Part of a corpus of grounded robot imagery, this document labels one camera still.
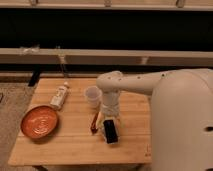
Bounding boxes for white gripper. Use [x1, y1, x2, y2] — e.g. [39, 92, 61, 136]
[98, 103, 120, 144]

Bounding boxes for orange ceramic bowl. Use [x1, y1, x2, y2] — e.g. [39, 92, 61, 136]
[20, 105, 58, 139]

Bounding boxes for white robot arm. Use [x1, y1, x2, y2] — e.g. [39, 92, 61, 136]
[97, 69, 213, 171]

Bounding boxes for dark red small object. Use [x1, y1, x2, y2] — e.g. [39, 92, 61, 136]
[90, 112, 99, 134]

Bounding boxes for clear plastic cup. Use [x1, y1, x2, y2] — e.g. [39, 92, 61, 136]
[84, 86, 101, 108]

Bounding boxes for white squeeze bottle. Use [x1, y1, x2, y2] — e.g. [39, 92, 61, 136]
[50, 82, 69, 110]

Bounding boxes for black table leg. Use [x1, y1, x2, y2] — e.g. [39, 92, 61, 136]
[28, 66, 41, 87]

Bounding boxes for wooden rail beam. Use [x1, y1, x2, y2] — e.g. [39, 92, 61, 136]
[0, 48, 213, 67]

